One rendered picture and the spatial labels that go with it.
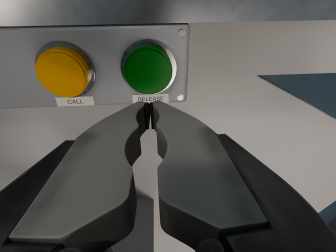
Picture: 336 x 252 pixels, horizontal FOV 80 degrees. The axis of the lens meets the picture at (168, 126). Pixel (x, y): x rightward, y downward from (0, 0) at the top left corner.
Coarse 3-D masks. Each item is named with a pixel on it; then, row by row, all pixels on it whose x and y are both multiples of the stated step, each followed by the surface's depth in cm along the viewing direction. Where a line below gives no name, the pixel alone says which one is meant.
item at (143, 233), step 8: (144, 200) 41; (152, 200) 42; (136, 208) 39; (144, 208) 40; (152, 208) 40; (136, 216) 37; (144, 216) 38; (152, 216) 39; (136, 224) 36; (144, 224) 37; (152, 224) 38; (136, 232) 35; (144, 232) 36; (152, 232) 36; (120, 240) 33; (128, 240) 33; (136, 240) 34; (144, 240) 34; (152, 240) 35; (112, 248) 31; (120, 248) 32; (128, 248) 32; (136, 248) 33; (144, 248) 33; (152, 248) 34
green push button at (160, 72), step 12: (144, 48) 16; (156, 48) 16; (132, 60) 16; (144, 60) 16; (156, 60) 16; (168, 60) 16; (132, 72) 16; (144, 72) 17; (156, 72) 17; (168, 72) 17; (132, 84) 17; (144, 84) 17; (156, 84) 17
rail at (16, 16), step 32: (0, 0) 14; (32, 0) 14; (64, 0) 15; (96, 0) 15; (128, 0) 15; (160, 0) 15; (192, 0) 15; (224, 0) 15; (256, 0) 15; (288, 0) 15; (320, 0) 16
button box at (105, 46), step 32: (0, 32) 15; (32, 32) 16; (64, 32) 16; (96, 32) 16; (128, 32) 16; (160, 32) 16; (0, 64) 17; (32, 64) 17; (96, 64) 17; (0, 96) 18; (32, 96) 18; (96, 96) 19; (128, 96) 19; (160, 96) 19
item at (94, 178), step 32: (96, 128) 9; (128, 128) 9; (64, 160) 7; (96, 160) 7; (128, 160) 8; (64, 192) 6; (96, 192) 6; (128, 192) 6; (32, 224) 5; (64, 224) 5; (96, 224) 5; (128, 224) 6
